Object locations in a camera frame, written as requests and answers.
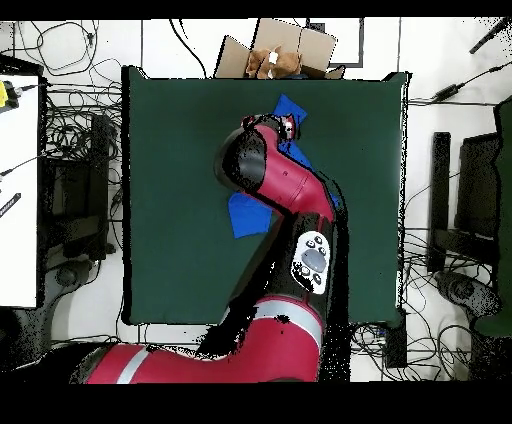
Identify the black tripod leg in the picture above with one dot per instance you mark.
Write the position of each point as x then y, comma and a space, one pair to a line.
490, 36

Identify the dark green table cloth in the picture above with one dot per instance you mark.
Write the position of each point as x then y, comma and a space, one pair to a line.
180, 120

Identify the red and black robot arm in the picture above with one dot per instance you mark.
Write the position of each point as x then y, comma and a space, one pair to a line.
288, 180

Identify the dark stand foot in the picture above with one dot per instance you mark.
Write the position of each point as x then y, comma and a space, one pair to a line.
66, 276
462, 288

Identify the grey floor frame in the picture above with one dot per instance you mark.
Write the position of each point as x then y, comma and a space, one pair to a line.
361, 44

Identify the blue laundry item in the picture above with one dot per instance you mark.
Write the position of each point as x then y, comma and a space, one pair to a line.
248, 216

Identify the black equipment case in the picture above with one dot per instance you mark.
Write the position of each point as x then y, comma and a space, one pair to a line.
76, 192

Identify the green cloth covered table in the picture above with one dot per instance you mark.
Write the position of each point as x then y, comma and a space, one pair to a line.
504, 160

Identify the brown cardboard box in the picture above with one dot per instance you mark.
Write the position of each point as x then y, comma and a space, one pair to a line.
316, 44

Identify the black upright bar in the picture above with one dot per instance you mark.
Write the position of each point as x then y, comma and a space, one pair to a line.
440, 180

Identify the yellow and black tool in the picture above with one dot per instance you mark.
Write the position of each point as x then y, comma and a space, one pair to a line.
2, 94

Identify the brown plush toy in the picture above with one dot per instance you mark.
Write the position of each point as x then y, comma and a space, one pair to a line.
280, 64

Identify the white desk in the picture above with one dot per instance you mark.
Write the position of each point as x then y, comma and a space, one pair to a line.
18, 240

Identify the black flat bar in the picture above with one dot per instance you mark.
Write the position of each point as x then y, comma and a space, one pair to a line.
10, 204

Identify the black chair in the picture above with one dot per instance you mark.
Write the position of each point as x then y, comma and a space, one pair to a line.
478, 180

